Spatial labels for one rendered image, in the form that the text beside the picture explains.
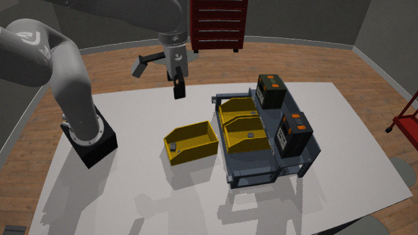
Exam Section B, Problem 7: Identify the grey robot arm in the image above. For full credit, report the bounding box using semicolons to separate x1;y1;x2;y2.
0;0;188;147

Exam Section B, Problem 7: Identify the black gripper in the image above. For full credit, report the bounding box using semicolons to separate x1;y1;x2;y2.
159;39;188;100

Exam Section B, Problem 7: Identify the dark green case with handle slot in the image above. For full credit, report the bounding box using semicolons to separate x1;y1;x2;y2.
256;74;287;110

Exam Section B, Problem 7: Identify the yellow bin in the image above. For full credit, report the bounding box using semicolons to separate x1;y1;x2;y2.
164;120;219;166
224;117;271;154
218;98;259;130

